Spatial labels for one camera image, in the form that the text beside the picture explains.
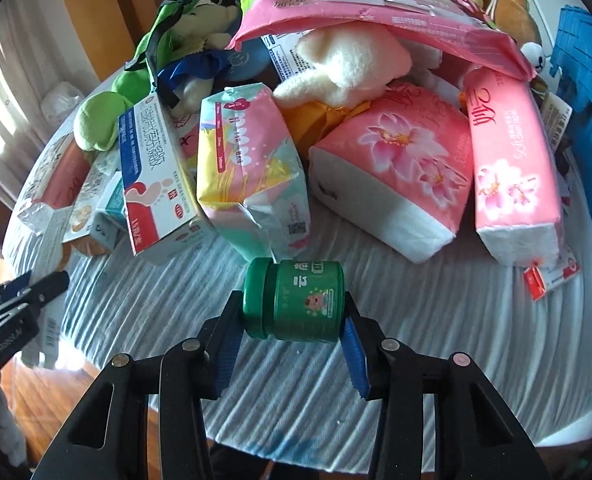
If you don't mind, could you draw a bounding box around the brown teddy bear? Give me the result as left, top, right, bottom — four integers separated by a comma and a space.
473, 0, 542, 47

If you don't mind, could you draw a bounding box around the small teal white box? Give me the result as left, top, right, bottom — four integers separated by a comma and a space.
90, 171, 128, 252

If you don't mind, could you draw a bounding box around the pastel sanitary pad pack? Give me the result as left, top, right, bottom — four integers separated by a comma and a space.
196, 84, 311, 261

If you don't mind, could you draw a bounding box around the pink lotus tissue pack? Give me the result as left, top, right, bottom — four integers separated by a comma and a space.
309, 82, 473, 263

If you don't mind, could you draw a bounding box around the large pink green wipes pack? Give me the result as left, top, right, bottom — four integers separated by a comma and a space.
229, 0, 536, 81

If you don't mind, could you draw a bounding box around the white curtain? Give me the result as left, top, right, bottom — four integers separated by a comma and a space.
0, 0, 99, 207

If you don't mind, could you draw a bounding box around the green jar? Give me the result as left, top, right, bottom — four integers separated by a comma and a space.
243, 258, 346, 342

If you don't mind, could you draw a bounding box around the pink cherry blossom tissue pack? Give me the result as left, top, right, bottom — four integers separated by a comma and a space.
464, 67, 564, 268

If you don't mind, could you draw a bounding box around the white plush toy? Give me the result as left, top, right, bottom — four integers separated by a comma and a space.
273, 22, 412, 108

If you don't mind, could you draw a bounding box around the white blue red foot box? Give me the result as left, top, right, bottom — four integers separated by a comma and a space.
118, 92, 213, 264

